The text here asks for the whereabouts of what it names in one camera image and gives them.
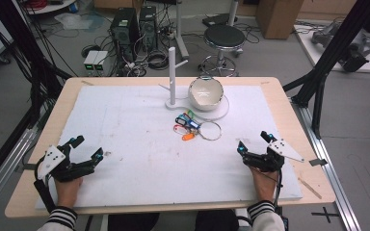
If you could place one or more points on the aluminium rail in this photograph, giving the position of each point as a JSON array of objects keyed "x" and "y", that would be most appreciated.
[
  {"x": 330, "y": 166},
  {"x": 6, "y": 166}
]

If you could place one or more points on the person's right hand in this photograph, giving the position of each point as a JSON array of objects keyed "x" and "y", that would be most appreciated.
[{"x": 265, "y": 186}]

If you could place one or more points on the black metal frame strut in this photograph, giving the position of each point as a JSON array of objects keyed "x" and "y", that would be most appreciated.
[{"x": 327, "y": 57}]

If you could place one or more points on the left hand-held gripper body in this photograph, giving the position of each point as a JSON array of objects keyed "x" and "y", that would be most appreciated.
[{"x": 52, "y": 159}]

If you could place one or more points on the white key stand with pegs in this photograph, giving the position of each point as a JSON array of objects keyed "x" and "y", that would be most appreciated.
[{"x": 172, "y": 77}]

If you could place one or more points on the black tape cross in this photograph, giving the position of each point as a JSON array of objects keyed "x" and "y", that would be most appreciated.
[{"x": 325, "y": 214}]

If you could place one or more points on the black flat pad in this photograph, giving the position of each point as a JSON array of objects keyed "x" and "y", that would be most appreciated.
[{"x": 218, "y": 20}]

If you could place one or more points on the white ceramic bowl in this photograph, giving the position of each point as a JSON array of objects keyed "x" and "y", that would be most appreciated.
[{"x": 205, "y": 93}]

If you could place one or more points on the thin wooden stick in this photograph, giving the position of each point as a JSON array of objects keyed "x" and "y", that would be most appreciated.
[{"x": 310, "y": 188}]

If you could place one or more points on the white round table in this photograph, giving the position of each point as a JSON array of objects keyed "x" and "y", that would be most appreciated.
[{"x": 49, "y": 7}]

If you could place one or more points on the grey tape piece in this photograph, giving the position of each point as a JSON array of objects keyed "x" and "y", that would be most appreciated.
[{"x": 318, "y": 162}]

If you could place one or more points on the black round stool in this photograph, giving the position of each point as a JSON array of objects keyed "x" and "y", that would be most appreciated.
[{"x": 224, "y": 37}]

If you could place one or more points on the white desk leg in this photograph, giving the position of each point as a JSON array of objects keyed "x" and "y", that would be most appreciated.
[{"x": 180, "y": 29}]

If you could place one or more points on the slim black computer tower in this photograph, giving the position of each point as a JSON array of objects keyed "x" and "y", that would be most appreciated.
[{"x": 148, "y": 27}]

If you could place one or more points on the grey robot device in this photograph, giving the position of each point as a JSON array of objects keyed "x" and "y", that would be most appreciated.
[{"x": 353, "y": 48}]

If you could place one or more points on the person's left leg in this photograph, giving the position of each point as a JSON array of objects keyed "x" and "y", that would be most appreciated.
[{"x": 131, "y": 223}]

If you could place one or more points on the white foam mat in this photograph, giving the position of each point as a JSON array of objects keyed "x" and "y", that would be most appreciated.
[{"x": 135, "y": 160}]

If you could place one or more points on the person's right leg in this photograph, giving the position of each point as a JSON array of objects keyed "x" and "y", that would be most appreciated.
[{"x": 216, "y": 222}]

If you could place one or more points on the white platform board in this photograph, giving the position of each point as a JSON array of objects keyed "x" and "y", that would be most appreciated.
[{"x": 314, "y": 54}]

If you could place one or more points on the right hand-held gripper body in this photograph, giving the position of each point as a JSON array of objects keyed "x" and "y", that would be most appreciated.
[{"x": 282, "y": 149}]

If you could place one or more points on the large black computer tower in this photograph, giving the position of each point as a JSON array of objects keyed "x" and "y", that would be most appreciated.
[{"x": 123, "y": 30}]

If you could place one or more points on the person's left hand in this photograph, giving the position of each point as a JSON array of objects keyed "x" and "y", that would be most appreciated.
[{"x": 67, "y": 192}]

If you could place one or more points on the person's leg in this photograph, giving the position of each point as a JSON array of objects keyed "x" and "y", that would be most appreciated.
[
  {"x": 216, "y": 222},
  {"x": 131, "y": 223}
]

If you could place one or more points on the brown cardboard box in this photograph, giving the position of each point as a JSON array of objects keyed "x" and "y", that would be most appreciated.
[{"x": 277, "y": 17}]

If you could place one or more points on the clear plastic sheet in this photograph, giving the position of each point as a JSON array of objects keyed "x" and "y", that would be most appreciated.
[{"x": 77, "y": 21}]

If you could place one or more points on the white power supply box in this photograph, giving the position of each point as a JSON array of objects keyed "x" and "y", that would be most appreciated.
[
  {"x": 90, "y": 59},
  {"x": 101, "y": 60}
]

